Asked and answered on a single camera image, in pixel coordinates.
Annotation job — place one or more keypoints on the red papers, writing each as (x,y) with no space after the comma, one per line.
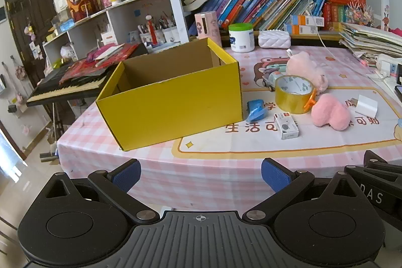
(84,68)

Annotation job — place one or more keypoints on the white jar green lid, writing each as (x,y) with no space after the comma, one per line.
(241,38)

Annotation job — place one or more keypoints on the pink checkered tablecloth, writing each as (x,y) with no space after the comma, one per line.
(219,161)

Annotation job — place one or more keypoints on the white quilted pouch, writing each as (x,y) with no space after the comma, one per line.
(274,39)

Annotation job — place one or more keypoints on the blue plastic packet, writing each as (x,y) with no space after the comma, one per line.
(255,109)

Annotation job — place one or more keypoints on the red boxed books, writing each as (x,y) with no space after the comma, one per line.
(342,7)

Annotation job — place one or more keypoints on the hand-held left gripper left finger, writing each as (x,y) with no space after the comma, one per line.
(128,175)

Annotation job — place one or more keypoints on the pink plush toy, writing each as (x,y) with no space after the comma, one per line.
(303,67)

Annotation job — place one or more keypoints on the small white box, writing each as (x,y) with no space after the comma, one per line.
(286,126)

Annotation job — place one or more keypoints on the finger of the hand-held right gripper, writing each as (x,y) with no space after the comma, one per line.
(381,164)

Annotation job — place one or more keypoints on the stack of papers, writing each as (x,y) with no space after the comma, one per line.
(370,38)

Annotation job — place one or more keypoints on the white charger adapter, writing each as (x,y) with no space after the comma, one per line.
(366,107)

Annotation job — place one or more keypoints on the black keyboard piano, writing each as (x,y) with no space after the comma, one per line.
(62,92)

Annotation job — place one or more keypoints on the pink heart plush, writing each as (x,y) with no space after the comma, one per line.
(329,112)

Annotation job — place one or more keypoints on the yellow tape roll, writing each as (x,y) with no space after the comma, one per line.
(290,101)

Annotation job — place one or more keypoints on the white pen cups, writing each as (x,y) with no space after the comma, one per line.
(160,35)

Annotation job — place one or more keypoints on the black keyboard stand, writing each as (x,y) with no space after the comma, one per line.
(58,117)

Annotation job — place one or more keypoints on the white shelf unit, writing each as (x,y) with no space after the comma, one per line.
(125,9)

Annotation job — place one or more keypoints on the yellow cardboard box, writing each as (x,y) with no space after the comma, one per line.
(172,111)

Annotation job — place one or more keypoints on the dark wooden door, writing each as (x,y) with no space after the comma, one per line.
(28,4)

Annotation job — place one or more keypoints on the row of colourful books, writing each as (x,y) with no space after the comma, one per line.
(263,9)

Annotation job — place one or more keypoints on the fortune god figure box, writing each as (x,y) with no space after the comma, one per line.
(78,2)

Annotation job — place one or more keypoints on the orange white boxes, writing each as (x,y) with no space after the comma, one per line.
(303,24)

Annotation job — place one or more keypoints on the pink box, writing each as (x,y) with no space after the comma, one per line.
(207,27)

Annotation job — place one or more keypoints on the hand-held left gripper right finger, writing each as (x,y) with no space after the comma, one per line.
(274,175)

